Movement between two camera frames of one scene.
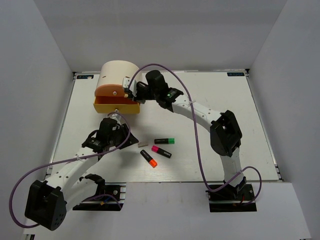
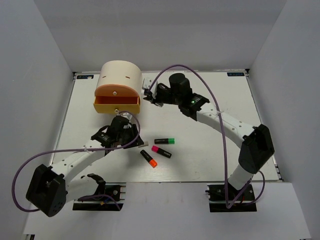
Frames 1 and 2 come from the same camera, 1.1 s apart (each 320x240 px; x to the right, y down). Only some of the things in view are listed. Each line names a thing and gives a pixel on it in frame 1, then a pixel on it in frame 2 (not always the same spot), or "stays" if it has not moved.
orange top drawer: (110, 90) stays
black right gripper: (137, 98) to (156, 100)
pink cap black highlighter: (160, 151) stays
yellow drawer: (115, 104) stays
